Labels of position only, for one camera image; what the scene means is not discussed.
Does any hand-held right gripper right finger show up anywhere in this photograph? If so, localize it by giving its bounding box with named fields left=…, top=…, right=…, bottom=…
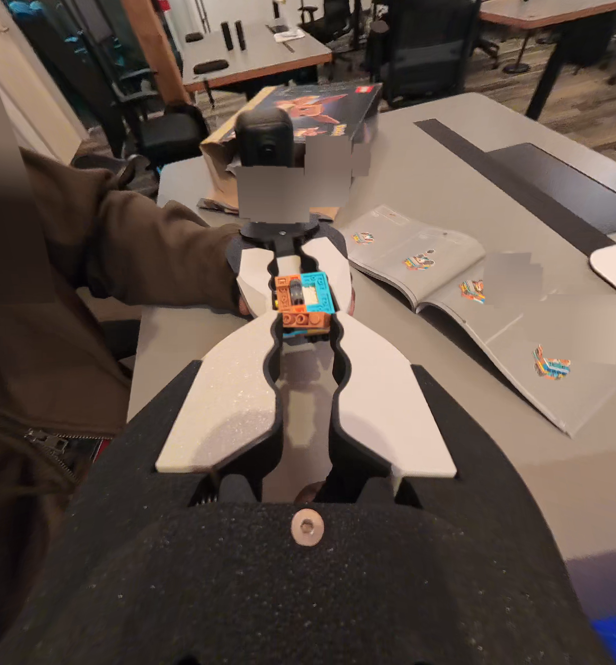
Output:
left=331, top=312, right=458, bottom=498

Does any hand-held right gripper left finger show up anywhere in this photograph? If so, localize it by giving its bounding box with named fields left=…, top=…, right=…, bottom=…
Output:
left=154, top=312, right=285, bottom=475

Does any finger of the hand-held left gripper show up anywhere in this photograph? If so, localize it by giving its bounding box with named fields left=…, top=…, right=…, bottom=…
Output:
left=235, top=244, right=278, bottom=319
left=303, top=236, right=352, bottom=314

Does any teal L-shaped brick plate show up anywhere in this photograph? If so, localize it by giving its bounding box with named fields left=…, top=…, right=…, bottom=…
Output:
left=303, top=273, right=336, bottom=315

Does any multicoloured brick model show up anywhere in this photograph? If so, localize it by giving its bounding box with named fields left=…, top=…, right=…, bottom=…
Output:
left=273, top=271, right=337, bottom=345

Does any person's left forearm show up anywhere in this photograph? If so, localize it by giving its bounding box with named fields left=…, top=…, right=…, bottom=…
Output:
left=87, top=189, right=242, bottom=313

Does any grey desk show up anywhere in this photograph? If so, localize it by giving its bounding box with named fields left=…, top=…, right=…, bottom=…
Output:
left=126, top=92, right=616, bottom=619

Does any wood-edged desk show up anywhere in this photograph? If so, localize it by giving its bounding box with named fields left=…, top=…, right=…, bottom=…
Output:
left=479, top=0, right=616, bottom=120

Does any dark printed toy box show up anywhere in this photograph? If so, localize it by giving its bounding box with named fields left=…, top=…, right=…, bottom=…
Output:
left=198, top=83, right=384, bottom=215

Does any grey table with wood edge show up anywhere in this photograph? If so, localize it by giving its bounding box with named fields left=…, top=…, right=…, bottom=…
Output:
left=180, top=18, right=333, bottom=95

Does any grey instruction booklet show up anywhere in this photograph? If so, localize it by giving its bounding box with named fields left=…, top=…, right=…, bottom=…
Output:
left=339, top=205, right=616, bottom=438

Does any black mesh office chair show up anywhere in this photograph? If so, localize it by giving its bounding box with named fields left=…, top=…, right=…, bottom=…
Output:
left=365, top=0, right=482, bottom=108

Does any person's brown jacket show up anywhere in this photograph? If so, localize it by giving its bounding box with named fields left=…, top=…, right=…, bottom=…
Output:
left=0, top=148, right=134, bottom=665

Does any wooden post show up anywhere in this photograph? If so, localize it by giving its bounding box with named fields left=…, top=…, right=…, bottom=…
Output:
left=121, top=0, right=193, bottom=106

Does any black desk cable cover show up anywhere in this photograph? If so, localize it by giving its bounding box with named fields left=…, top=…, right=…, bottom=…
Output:
left=414, top=118, right=616, bottom=255

